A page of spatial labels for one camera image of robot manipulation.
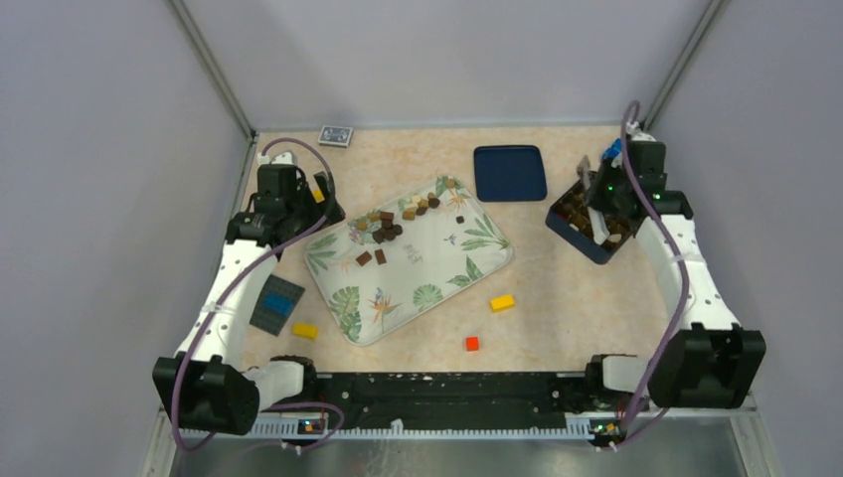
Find clear plastic tongs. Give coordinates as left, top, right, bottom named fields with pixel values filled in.
left=577, top=155, right=610, bottom=244

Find blue chocolate box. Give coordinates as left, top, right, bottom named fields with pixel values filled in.
left=545, top=182, right=632, bottom=265

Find dark blue box lid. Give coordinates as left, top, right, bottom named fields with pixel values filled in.
left=473, top=145, right=548, bottom=203

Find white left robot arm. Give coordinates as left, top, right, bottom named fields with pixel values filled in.
left=152, top=152, right=344, bottom=435

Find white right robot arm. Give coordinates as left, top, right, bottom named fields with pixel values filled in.
left=577, top=140, right=766, bottom=409

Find brown rectangular chocolate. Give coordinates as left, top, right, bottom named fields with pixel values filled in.
left=356, top=251, right=373, bottom=266

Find dark rectangular chocolate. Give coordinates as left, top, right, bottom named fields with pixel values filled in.
left=375, top=248, right=387, bottom=265

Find blue toy car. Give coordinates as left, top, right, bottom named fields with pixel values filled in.
left=600, top=138, right=622, bottom=161

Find playing card deck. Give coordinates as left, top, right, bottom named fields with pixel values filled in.
left=317, top=125, right=354, bottom=148

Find grey lego baseplate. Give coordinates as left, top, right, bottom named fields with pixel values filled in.
left=250, top=275, right=305, bottom=336

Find pile of assorted chocolates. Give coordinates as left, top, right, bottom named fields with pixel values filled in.
left=347, top=175, right=476, bottom=244

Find floral serving tray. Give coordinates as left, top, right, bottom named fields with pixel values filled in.
left=304, top=197, right=513, bottom=346

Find yellow lego brick left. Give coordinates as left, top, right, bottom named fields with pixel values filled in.
left=291, top=323, right=319, bottom=340

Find yellow lego brick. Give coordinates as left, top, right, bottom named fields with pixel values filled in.
left=291, top=323, right=319, bottom=340
left=490, top=294, right=516, bottom=313

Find yellow lego brick right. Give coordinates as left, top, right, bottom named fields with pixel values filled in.
left=490, top=294, right=516, bottom=313

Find red lego cube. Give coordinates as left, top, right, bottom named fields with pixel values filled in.
left=465, top=336, right=480, bottom=352

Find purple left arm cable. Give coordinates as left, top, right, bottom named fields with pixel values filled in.
left=169, top=136, right=347, bottom=455

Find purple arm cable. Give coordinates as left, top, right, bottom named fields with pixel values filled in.
left=605, top=99, right=693, bottom=449
left=169, top=136, right=347, bottom=455

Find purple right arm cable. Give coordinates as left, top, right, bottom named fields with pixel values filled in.
left=605, top=99, right=693, bottom=449

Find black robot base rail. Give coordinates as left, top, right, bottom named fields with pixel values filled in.
left=284, top=372, right=631, bottom=431

